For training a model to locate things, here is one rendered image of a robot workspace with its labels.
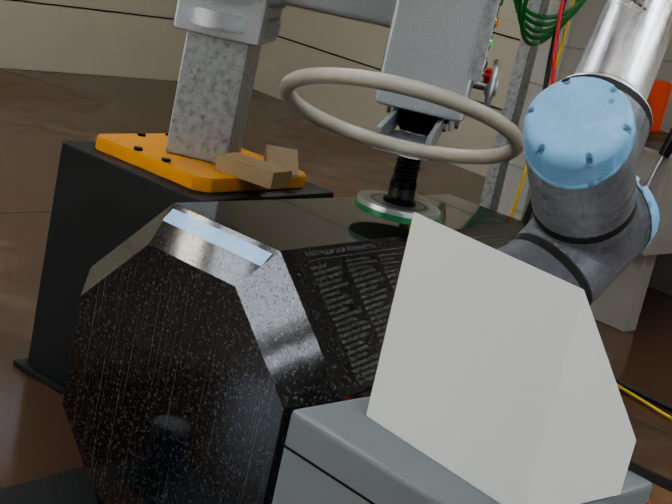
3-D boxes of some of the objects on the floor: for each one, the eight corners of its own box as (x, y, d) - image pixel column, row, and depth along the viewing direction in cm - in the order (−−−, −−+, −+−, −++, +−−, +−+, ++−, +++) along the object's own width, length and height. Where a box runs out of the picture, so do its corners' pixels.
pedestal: (12, 365, 396) (47, 138, 377) (163, 338, 448) (200, 137, 429) (153, 451, 359) (200, 204, 340) (301, 410, 410) (348, 194, 391)
